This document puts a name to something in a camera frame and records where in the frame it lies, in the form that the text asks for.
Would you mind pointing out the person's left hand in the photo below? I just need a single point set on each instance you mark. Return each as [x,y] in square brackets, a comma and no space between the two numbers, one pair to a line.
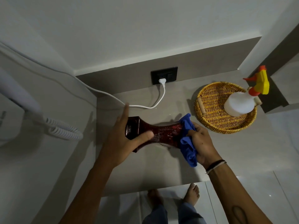
[119,144]

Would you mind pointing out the person's right hand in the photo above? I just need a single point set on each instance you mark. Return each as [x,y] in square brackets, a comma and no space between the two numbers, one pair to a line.
[204,146]

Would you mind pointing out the blue cloth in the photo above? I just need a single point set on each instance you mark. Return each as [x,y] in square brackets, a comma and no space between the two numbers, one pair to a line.
[186,123]

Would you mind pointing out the dark red vase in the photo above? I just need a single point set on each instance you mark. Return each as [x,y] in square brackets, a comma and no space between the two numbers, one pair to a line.
[165,135]

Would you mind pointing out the white spray bottle yellow nozzle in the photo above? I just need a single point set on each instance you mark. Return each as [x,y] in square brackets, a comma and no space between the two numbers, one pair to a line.
[238,104]

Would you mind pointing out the person's right forearm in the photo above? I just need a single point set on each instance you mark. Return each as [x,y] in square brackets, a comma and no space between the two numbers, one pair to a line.
[233,195]

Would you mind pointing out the person's right foot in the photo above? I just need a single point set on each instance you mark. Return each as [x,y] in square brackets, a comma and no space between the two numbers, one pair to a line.
[191,194]

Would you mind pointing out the round wicker basket tray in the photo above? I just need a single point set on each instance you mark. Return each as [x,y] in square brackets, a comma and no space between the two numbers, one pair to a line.
[215,109]

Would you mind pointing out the blue jeans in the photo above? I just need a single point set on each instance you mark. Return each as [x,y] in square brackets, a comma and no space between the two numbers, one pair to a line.
[158,215]

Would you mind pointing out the grey cabinet unit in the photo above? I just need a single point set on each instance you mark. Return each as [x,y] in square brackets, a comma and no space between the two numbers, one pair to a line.
[287,79]

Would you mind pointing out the black wall outlet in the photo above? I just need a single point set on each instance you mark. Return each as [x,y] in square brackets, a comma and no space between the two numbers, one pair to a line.
[171,73]

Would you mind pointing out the white wall hair dryer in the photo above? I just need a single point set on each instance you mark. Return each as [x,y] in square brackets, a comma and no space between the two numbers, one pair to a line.
[14,95]

